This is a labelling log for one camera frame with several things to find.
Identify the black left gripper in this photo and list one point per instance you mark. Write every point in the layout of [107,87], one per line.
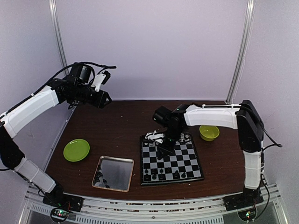
[99,102]

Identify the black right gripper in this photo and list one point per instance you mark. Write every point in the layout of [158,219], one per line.
[169,150]

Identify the black and grey chessboard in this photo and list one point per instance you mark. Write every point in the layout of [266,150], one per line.
[185,160]

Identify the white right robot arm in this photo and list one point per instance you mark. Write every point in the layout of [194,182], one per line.
[223,164]

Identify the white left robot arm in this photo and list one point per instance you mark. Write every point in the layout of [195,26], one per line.
[77,83]

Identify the green bowl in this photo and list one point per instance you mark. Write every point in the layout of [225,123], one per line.
[209,133]

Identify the metal tray with wood rim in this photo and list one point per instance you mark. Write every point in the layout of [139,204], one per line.
[113,174]

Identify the green plate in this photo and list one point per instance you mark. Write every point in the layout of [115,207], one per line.
[76,150]

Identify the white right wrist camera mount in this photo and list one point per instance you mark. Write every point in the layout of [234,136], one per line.
[155,137]

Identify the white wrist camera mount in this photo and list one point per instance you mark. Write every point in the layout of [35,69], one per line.
[155,137]
[100,79]

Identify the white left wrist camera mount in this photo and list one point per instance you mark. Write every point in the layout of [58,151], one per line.
[100,79]

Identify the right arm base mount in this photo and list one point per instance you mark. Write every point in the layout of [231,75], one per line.
[244,206]

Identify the right aluminium frame post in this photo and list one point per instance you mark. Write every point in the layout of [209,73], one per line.
[240,62]

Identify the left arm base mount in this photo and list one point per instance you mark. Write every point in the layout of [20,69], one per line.
[62,211]

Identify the aluminium front rail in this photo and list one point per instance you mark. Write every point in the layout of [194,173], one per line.
[207,210]

